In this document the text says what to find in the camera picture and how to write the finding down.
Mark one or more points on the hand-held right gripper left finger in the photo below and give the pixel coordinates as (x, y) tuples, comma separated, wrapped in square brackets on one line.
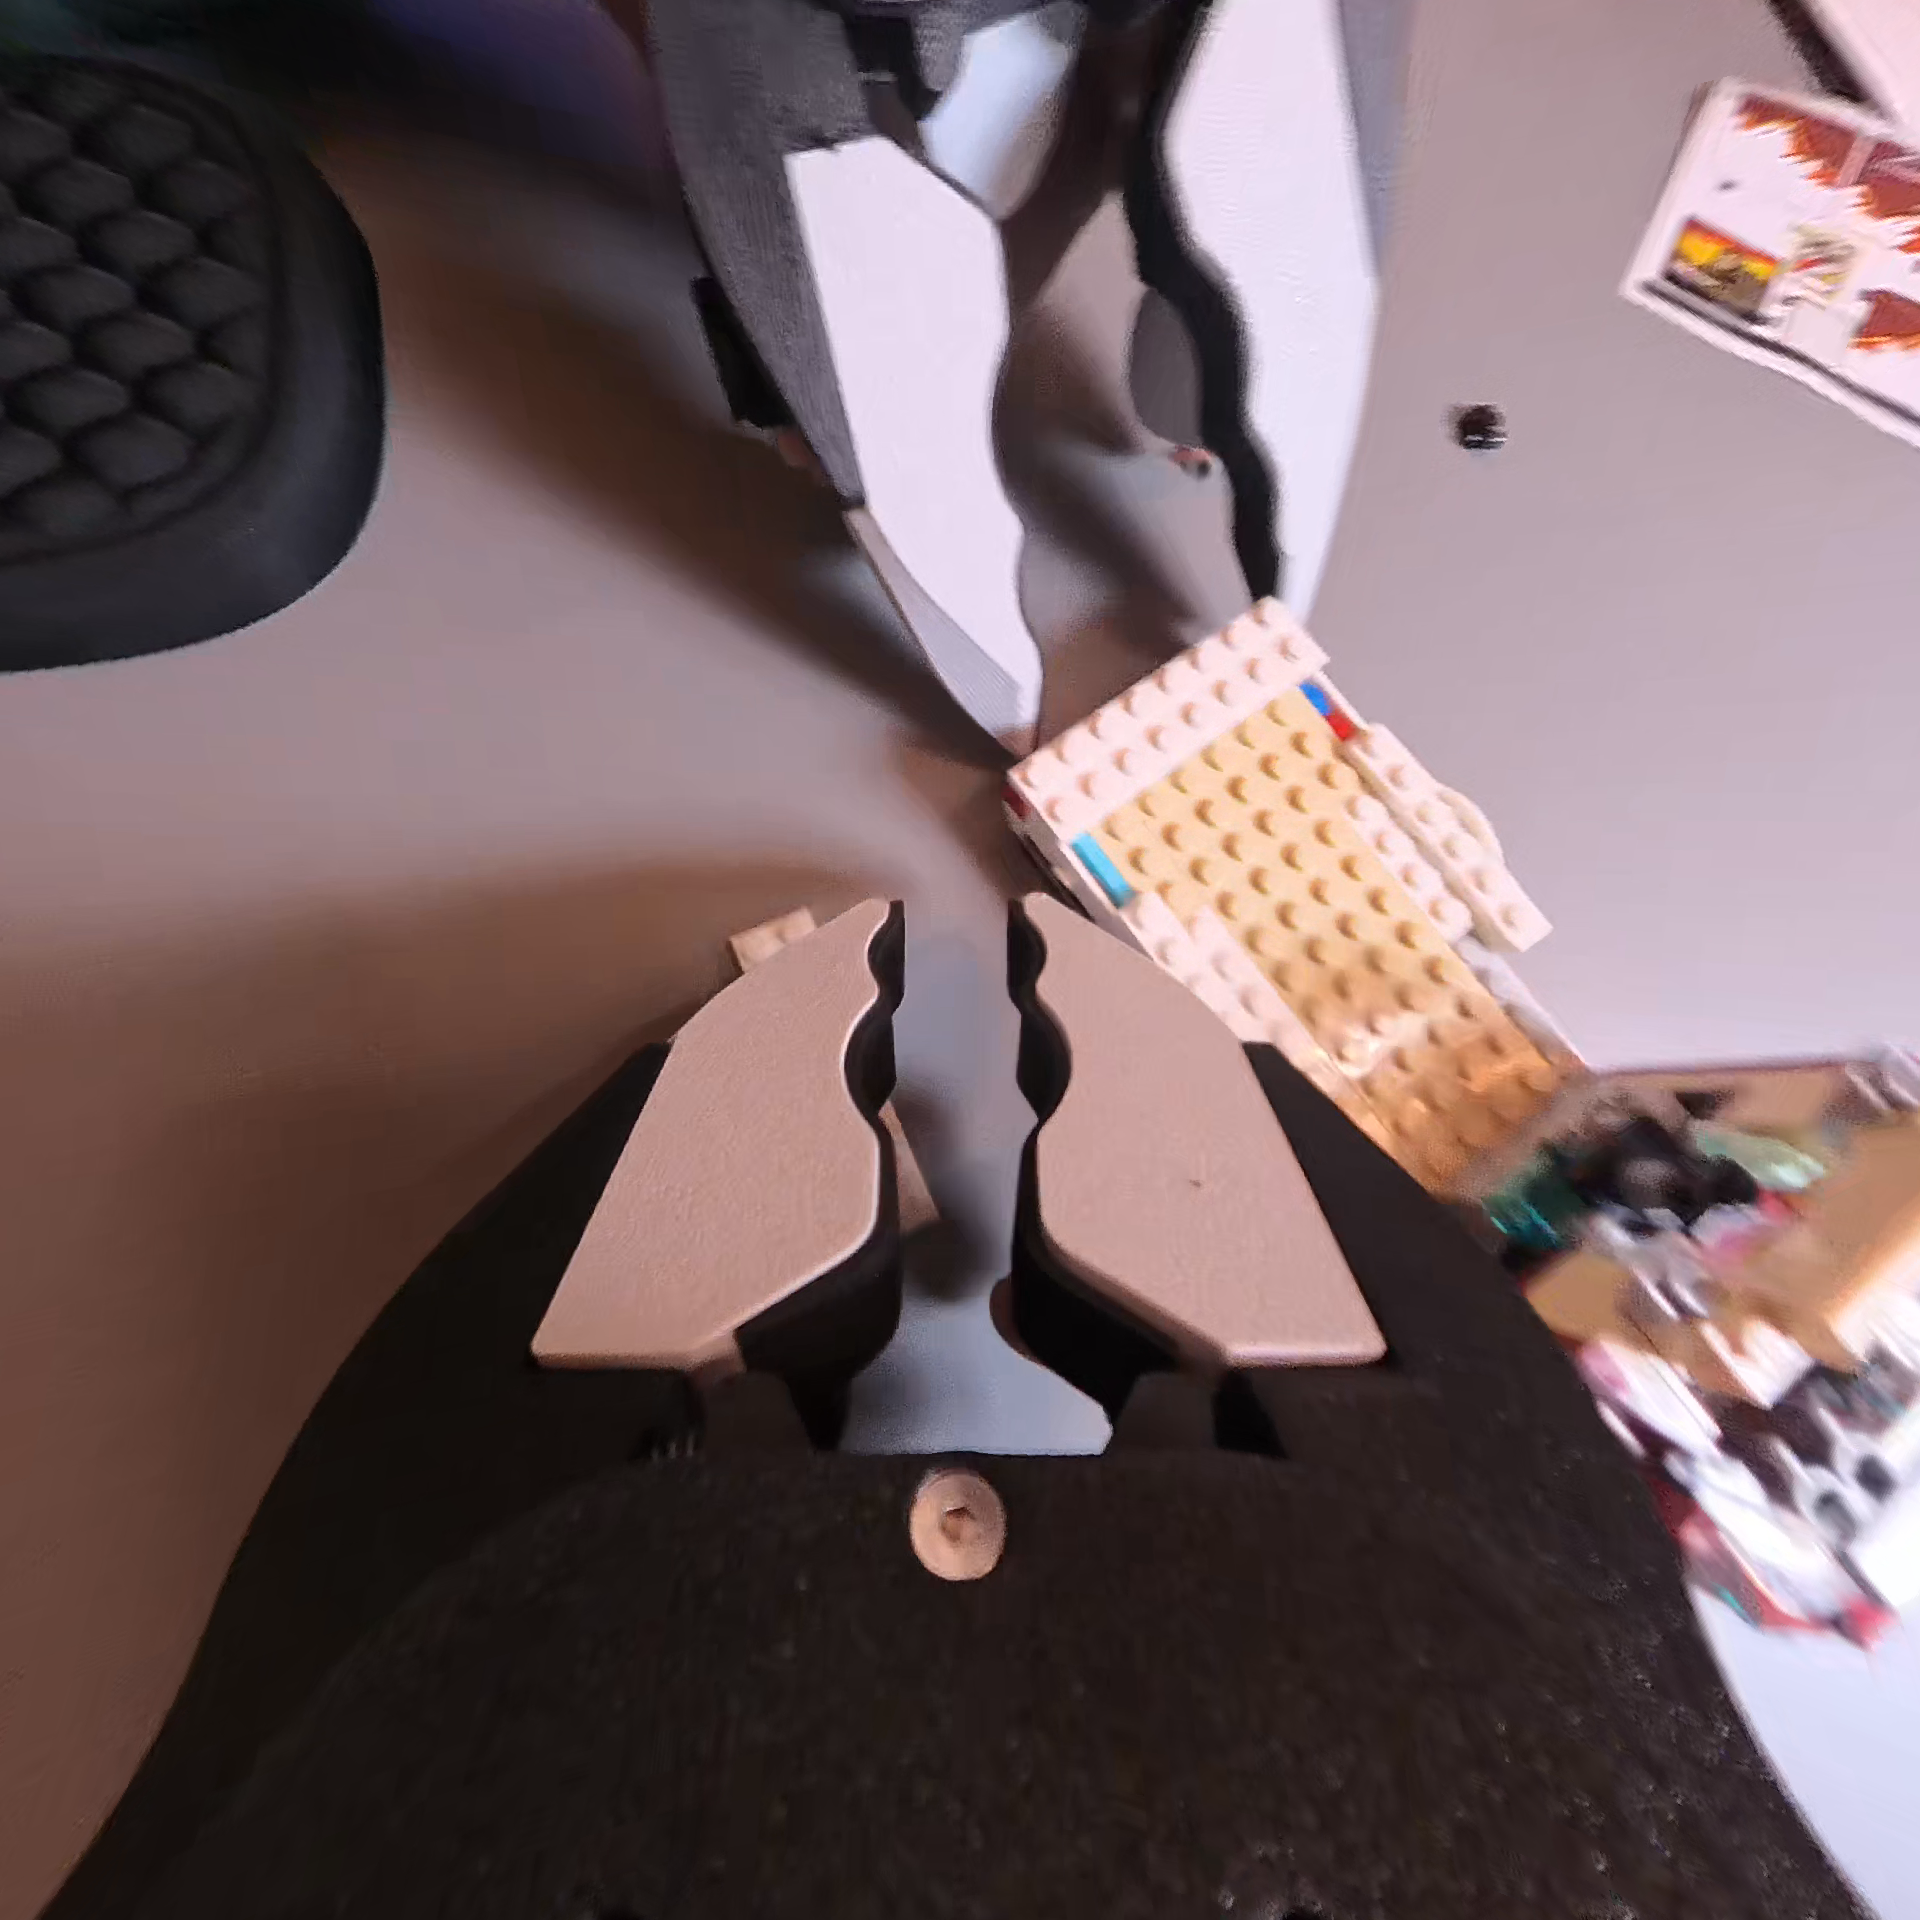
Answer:
[(720, 1200)]

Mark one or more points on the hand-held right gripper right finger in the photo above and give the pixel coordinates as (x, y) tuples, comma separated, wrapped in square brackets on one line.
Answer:
[(1186, 1200)]

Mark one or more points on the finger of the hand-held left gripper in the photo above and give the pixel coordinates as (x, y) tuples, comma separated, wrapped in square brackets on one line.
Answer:
[(916, 375), (1290, 224)]

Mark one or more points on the white long brick plate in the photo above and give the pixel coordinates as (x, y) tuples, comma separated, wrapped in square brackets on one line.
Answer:
[(1171, 720), (774, 937)]

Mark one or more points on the toy brick truck model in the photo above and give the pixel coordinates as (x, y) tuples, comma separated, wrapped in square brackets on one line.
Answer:
[(1290, 869)]

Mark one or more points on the small black brick piece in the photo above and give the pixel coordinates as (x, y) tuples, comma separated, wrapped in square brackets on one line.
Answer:
[(1477, 429)]

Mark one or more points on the sticker sheet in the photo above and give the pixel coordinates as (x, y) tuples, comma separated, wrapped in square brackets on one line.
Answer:
[(1770, 240)]

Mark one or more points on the black wrist rest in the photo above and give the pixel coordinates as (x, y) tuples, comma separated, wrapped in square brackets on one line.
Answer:
[(136, 299)]

